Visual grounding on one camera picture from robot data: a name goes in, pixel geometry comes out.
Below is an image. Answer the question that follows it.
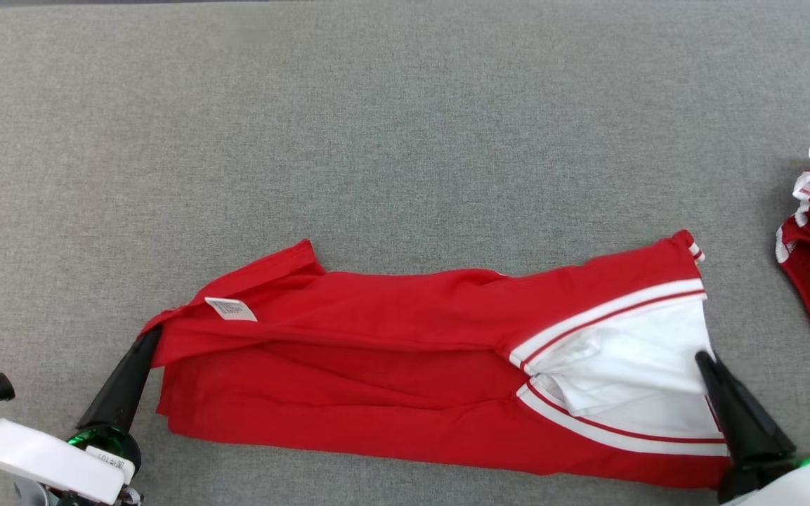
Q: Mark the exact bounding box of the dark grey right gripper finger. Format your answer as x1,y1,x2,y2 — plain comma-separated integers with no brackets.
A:
695,350,797,465

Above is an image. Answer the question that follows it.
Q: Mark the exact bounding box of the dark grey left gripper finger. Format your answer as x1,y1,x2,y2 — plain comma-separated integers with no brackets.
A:
76,327,163,433

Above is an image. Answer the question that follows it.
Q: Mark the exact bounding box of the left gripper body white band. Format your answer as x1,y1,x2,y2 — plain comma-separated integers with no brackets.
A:
0,420,142,505

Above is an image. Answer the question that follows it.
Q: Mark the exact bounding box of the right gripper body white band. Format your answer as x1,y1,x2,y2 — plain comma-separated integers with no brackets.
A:
717,448,810,506

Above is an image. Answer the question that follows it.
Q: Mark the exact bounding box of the red basketball jersey with number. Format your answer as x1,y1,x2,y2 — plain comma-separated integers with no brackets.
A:
139,230,730,491

